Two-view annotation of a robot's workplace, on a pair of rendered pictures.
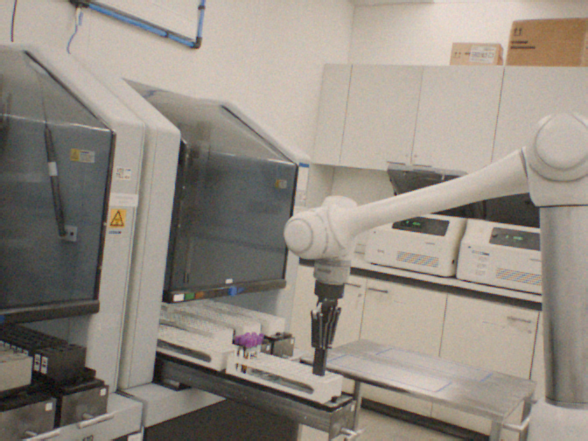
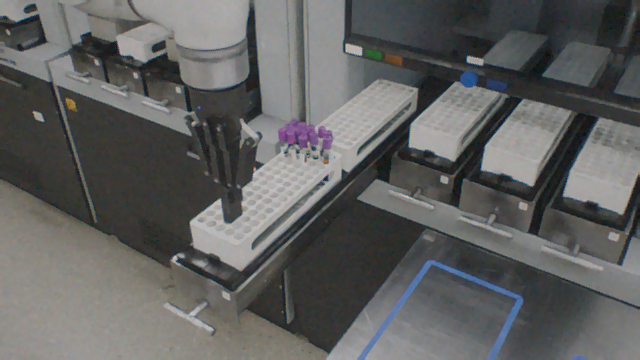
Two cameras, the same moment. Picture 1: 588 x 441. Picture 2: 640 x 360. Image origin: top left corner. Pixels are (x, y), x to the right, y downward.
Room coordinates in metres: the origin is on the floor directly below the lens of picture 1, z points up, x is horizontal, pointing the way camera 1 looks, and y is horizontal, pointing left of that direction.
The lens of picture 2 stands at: (1.81, -0.81, 1.44)
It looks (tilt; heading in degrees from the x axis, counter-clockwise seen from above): 35 degrees down; 93
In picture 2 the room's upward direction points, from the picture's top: straight up
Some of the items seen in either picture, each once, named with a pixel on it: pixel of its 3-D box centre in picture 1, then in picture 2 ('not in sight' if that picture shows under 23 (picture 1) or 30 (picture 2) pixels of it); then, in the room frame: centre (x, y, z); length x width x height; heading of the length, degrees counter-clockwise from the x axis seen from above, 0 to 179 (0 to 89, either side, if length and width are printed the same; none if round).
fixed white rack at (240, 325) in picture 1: (215, 325); (532, 134); (2.18, 0.22, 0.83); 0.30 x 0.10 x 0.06; 59
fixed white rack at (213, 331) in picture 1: (185, 331); (460, 114); (2.05, 0.29, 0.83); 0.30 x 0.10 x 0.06; 59
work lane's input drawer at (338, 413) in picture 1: (237, 383); (317, 186); (1.76, 0.10, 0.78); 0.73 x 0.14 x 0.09; 59
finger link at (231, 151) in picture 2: (326, 325); (231, 153); (1.65, -0.12, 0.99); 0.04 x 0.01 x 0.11; 59
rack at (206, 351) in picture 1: (189, 348); (365, 123); (1.85, 0.25, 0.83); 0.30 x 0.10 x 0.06; 59
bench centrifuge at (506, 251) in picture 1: (522, 228); not in sight; (3.92, -1.35, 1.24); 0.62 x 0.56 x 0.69; 150
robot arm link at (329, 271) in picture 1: (332, 270); (213, 59); (1.63, -0.11, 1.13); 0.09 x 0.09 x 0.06
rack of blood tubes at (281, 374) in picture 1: (283, 376); (272, 200); (1.69, -0.02, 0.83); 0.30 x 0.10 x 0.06; 59
